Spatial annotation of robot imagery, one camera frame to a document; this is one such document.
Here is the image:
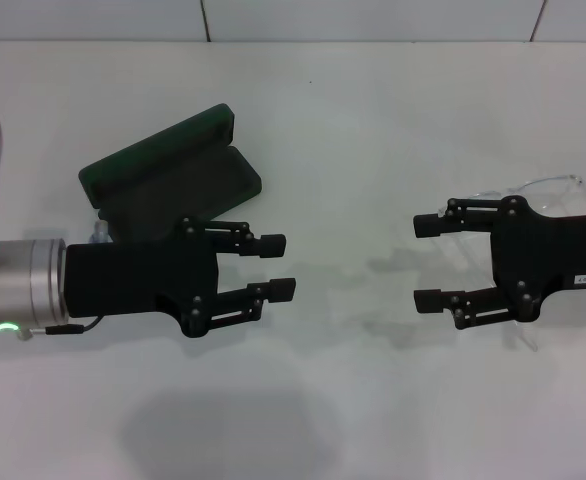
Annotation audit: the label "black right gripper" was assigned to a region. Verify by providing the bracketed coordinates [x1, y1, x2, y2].
[412, 196, 586, 331]

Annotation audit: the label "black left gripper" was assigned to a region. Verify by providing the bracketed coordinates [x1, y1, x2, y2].
[65, 217, 298, 340]

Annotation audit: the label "green glasses case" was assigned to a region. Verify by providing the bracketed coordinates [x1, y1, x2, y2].
[77, 103, 264, 246]

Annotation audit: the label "clear transparent glasses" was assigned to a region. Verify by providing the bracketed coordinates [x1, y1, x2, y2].
[435, 172, 586, 354]

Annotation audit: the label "left arm black plug cable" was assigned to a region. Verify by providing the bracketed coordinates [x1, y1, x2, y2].
[16, 314, 107, 342]

